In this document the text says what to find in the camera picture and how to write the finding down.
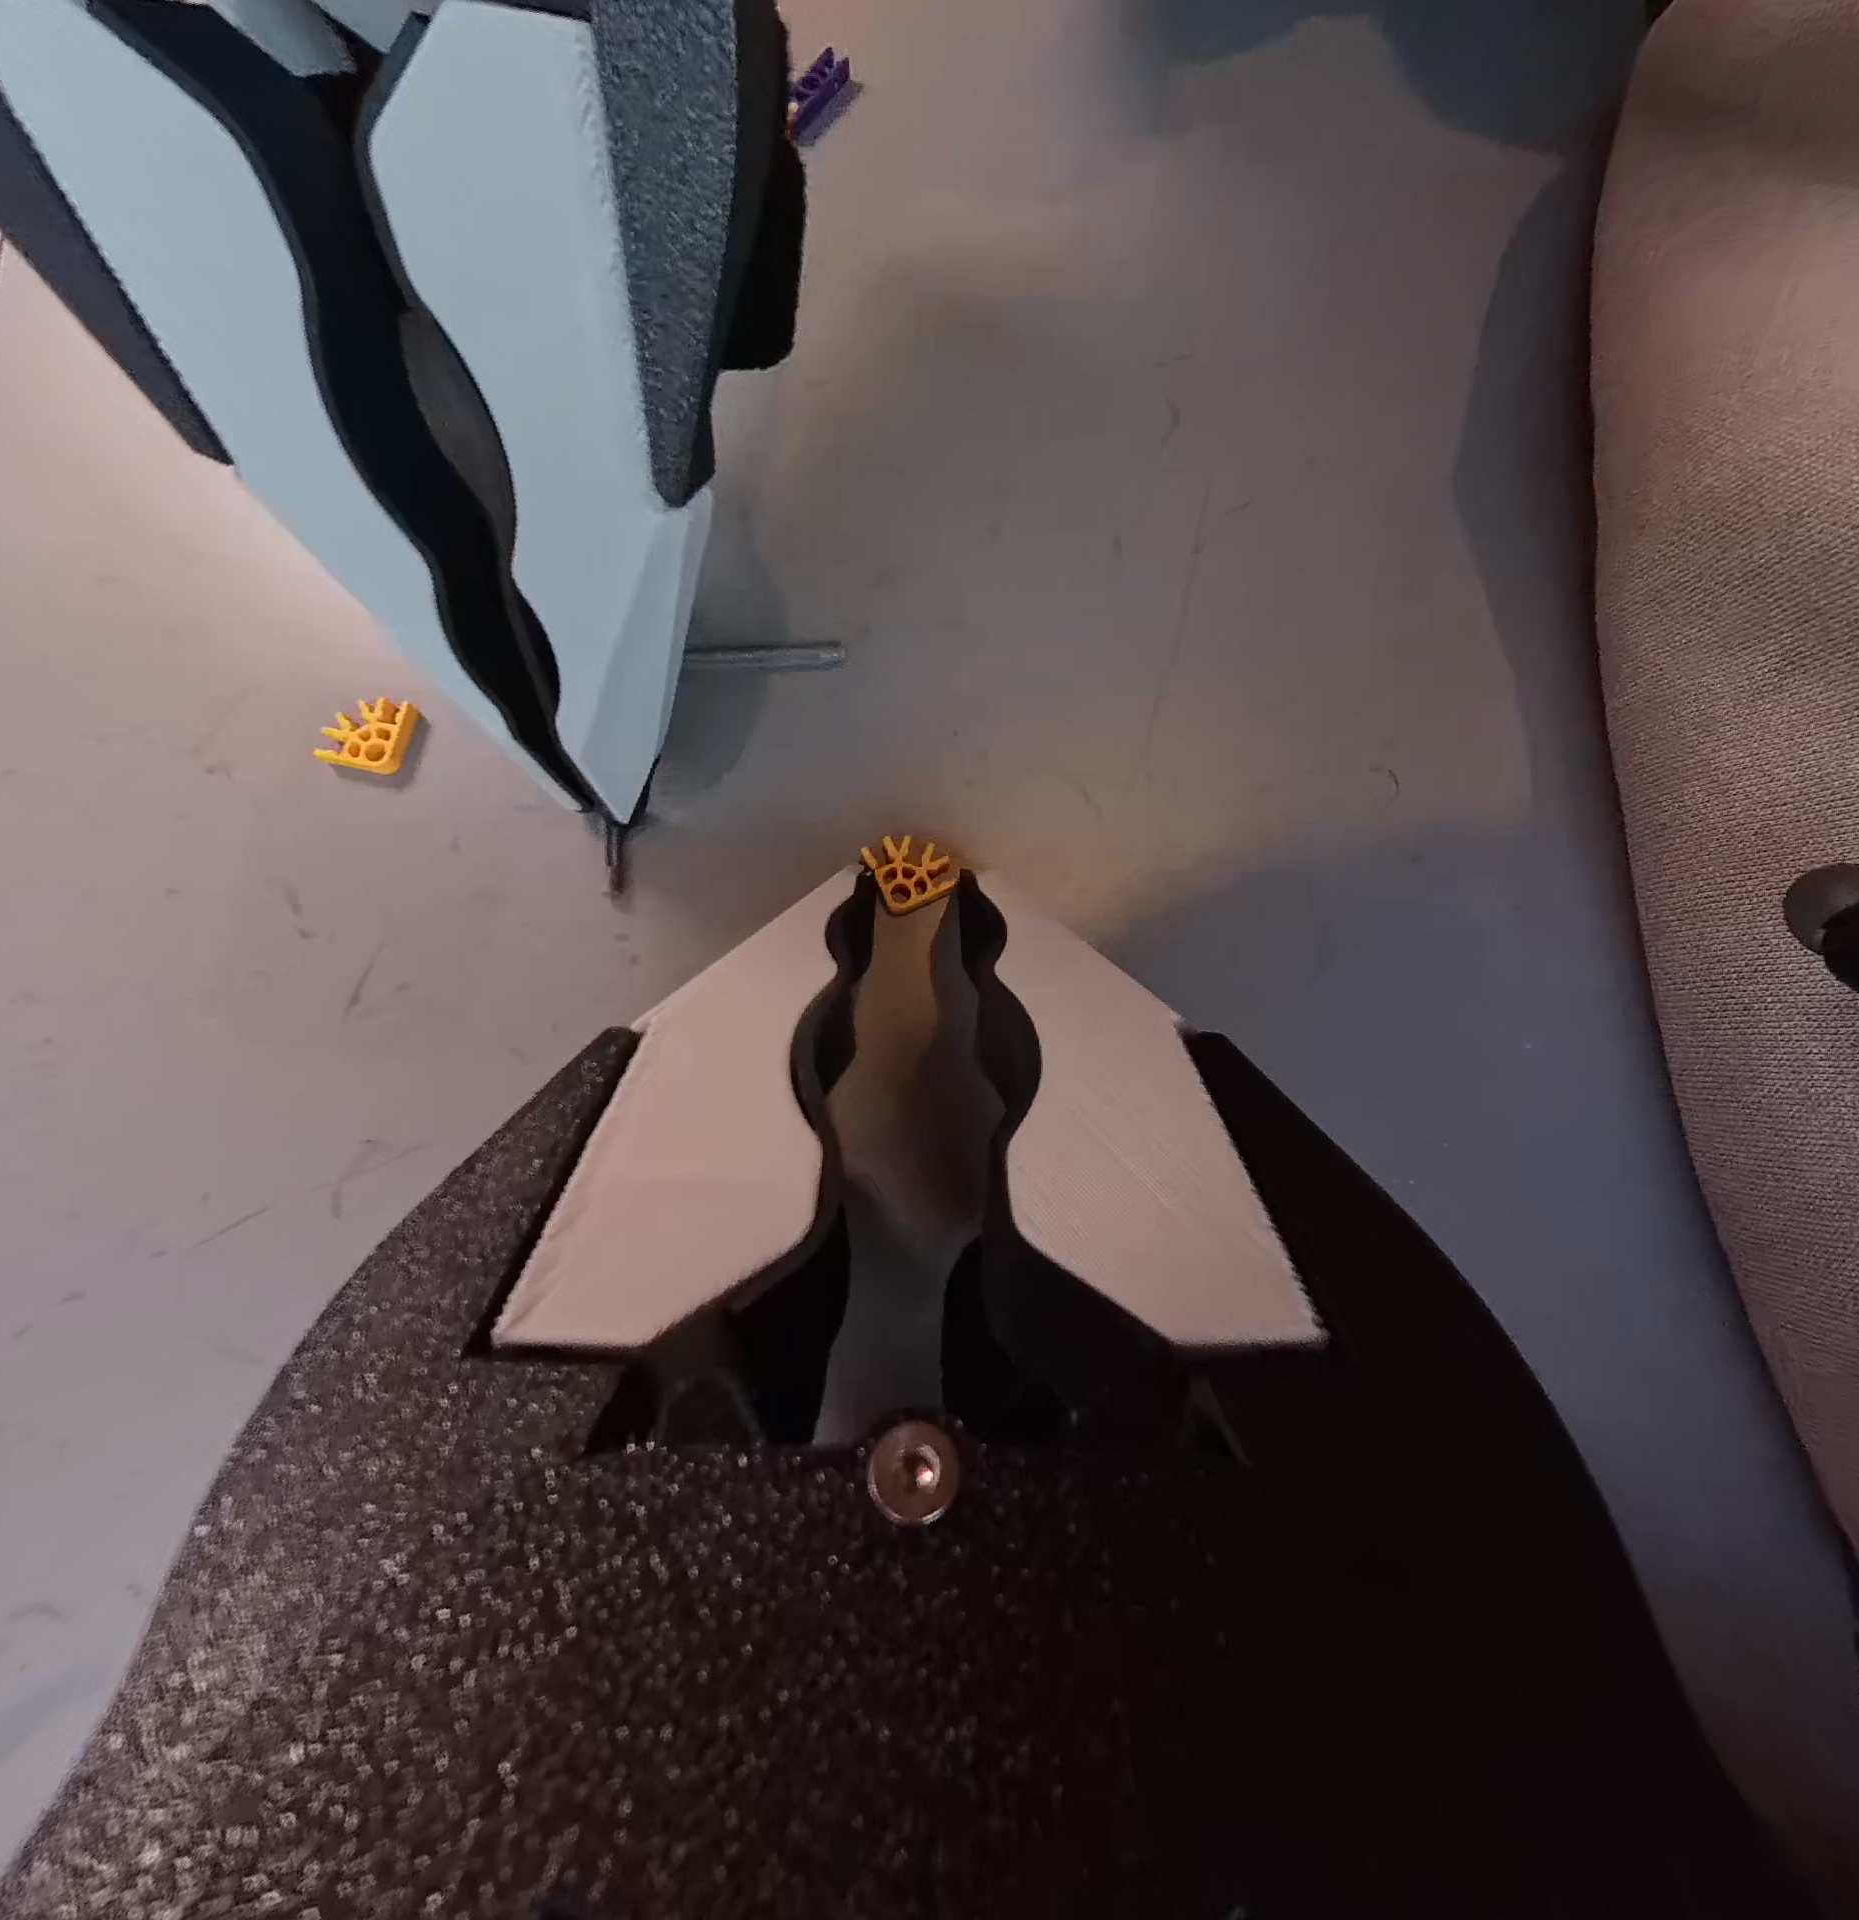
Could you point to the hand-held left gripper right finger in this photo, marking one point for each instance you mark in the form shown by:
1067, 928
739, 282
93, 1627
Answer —
1153, 1186

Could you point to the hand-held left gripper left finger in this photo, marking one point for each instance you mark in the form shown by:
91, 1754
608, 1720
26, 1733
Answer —
674, 1186

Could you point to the yellow toy connector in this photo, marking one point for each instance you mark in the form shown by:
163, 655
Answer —
907, 885
370, 744

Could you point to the small black earbud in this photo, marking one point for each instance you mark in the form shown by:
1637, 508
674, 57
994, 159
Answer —
1845, 929

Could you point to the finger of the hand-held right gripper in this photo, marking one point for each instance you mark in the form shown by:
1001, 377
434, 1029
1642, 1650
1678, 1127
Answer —
165, 227
525, 227

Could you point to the grey desk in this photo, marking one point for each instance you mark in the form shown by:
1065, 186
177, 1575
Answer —
1169, 524

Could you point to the grey toy rod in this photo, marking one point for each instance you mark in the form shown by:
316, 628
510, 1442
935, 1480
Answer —
772, 655
618, 860

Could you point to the blue yellow toy rod model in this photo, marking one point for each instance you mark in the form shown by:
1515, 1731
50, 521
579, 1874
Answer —
822, 93

